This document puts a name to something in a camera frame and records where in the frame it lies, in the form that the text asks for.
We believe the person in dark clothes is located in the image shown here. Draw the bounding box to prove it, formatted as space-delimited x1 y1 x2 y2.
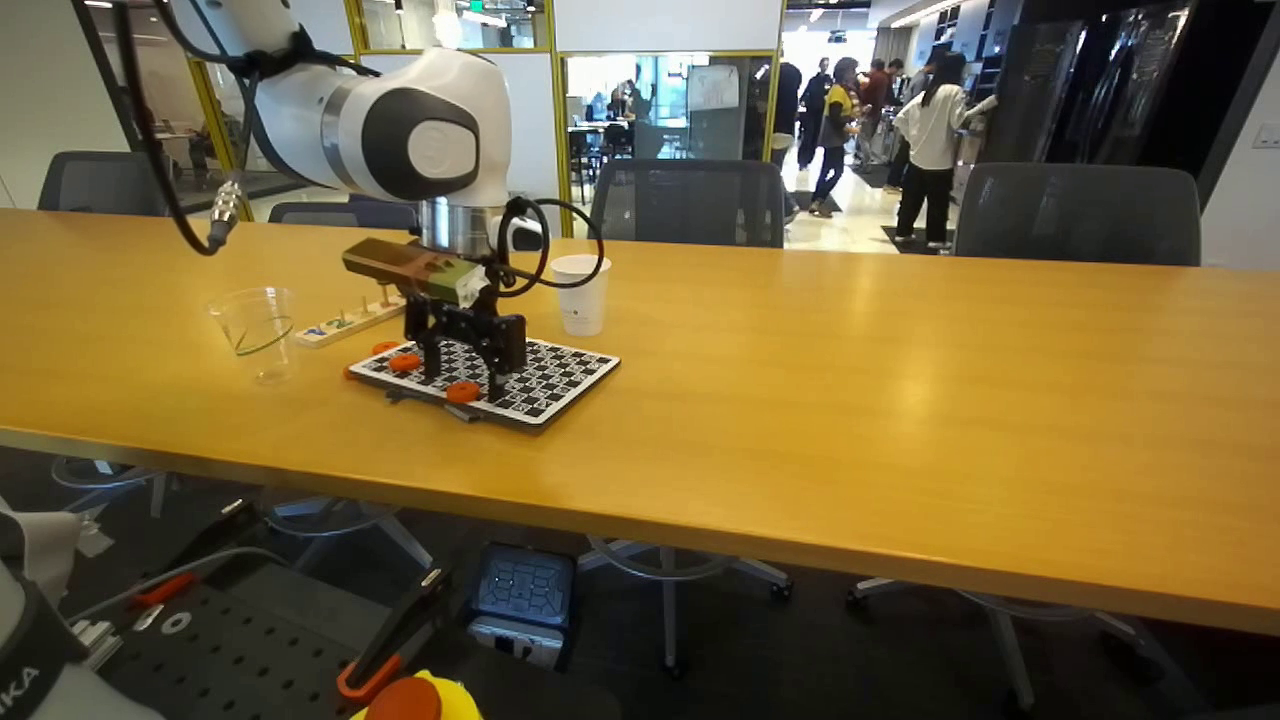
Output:
794 50 837 175

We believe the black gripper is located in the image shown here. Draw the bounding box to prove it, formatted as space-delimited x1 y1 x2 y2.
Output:
396 290 533 400

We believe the clear plastic cup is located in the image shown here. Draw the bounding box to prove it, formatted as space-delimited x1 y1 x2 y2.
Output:
209 278 300 388

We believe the checkered marker calibration board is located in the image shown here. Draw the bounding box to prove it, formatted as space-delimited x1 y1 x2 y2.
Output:
346 333 624 432

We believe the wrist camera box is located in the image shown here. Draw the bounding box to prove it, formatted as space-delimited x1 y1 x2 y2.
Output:
342 232 491 317

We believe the black perforated plate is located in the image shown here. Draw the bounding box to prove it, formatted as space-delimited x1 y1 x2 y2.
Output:
91 552 451 720

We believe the white paper cup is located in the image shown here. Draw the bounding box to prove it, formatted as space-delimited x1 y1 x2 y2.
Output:
546 250 617 340

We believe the small orange tool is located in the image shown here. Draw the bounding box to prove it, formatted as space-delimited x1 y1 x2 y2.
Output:
129 569 202 616

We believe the person in yellow shirt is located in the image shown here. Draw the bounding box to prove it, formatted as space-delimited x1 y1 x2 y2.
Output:
812 54 868 212

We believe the black cable silver connector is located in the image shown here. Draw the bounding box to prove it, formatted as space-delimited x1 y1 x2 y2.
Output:
110 0 253 260

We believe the yellow red emergency stop button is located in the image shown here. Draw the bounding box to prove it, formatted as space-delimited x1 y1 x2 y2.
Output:
347 666 487 720

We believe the person in white shirt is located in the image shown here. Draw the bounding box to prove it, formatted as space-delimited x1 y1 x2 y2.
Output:
888 46 973 250

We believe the black camera cable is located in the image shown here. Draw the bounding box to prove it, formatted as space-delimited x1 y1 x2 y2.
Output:
496 190 609 298

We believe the chair star base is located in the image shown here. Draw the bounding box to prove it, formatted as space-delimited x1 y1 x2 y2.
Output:
845 573 1207 720

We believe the black orange clamp tool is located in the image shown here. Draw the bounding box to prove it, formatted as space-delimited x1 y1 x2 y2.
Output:
329 564 451 713

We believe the dark grey office chair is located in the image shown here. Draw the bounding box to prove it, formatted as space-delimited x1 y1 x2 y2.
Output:
264 190 426 232
950 160 1207 266
587 157 794 250
31 147 173 218

